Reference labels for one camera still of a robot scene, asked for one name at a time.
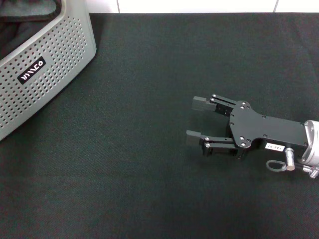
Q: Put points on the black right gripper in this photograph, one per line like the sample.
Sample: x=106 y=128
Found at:
x=249 y=124

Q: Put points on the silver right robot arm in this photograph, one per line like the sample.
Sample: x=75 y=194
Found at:
x=312 y=139

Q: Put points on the black tablecloth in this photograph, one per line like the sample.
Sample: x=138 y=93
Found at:
x=139 y=179

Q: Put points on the grey perforated storage box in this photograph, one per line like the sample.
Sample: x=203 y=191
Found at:
x=62 y=49

